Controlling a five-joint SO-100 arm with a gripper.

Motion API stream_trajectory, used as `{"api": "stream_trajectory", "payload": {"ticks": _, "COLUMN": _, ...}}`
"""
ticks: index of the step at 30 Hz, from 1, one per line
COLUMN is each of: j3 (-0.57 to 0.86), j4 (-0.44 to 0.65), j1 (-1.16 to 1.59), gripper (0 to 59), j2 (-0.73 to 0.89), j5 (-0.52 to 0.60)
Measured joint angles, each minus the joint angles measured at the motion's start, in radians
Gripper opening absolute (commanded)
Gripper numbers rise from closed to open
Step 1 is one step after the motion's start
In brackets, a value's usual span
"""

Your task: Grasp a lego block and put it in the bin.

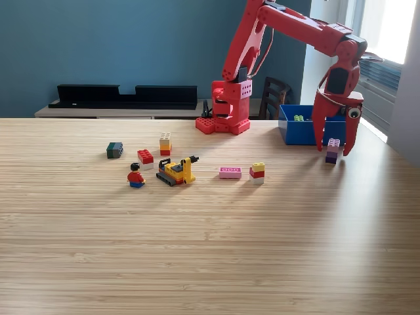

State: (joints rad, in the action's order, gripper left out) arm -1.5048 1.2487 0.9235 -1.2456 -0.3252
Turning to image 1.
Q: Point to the yellow toy digger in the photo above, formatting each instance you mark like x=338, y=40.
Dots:
x=175, y=172

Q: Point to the dark green grey brick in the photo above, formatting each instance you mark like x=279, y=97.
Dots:
x=114, y=151

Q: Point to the dark wooden chair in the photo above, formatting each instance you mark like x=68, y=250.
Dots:
x=272, y=95

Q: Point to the pink flat brick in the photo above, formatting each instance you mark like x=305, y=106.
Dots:
x=230, y=172

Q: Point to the grey window vent unit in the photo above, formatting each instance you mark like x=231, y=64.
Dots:
x=377, y=88

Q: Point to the blue plastic bin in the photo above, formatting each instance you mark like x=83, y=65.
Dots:
x=298, y=134

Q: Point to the tan yellow red brick stack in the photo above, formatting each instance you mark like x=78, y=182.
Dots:
x=165, y=144

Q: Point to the pink purple brick stack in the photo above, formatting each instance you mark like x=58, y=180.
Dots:
x=332, y=152

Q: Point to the toy figure red shirt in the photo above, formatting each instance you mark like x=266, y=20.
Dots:
x=135, y=177

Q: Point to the yellow red white brick stack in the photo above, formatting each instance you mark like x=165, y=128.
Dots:
x=257, y=174

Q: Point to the green brick stack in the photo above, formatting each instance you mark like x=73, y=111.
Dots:
x=298, y=118

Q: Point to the window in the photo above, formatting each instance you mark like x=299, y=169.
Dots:
x=387, y=26

